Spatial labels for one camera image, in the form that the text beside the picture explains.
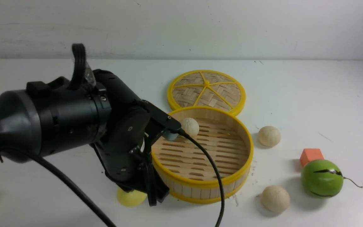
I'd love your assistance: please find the orange cube block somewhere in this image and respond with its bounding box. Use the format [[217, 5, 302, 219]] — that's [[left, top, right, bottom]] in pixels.
[[299, 148, 324, 167]]

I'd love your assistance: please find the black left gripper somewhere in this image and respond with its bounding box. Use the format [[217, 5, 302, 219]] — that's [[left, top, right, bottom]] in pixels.
[[92, 107, 170, 207]]

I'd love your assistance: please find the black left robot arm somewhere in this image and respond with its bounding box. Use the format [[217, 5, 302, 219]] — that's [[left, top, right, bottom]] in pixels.
[[0, 44, 158, 193]]

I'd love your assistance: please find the green toy melon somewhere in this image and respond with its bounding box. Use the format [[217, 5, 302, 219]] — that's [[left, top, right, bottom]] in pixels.
[[301, 160, 363, 199]]

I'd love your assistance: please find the white bun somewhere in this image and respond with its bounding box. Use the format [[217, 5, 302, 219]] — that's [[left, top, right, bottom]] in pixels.
[[258, 125, 281, 148], [180, 118, 200, 137], [260, 185, 291, 214]]

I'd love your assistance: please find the yellow woven steamer lid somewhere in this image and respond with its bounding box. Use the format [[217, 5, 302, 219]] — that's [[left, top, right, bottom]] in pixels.
[[166, 70, 246, 116]]

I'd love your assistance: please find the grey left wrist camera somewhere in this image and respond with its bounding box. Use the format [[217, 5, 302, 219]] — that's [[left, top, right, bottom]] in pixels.
[[142, 100, 182, 141]]

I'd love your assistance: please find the black left camera cable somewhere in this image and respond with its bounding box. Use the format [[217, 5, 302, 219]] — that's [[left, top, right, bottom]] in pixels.
[[0, 129, 226, 227]]

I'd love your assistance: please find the yellow bun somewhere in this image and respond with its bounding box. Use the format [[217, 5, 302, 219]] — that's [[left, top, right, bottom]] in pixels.
[[117, 188, 147, 208]]

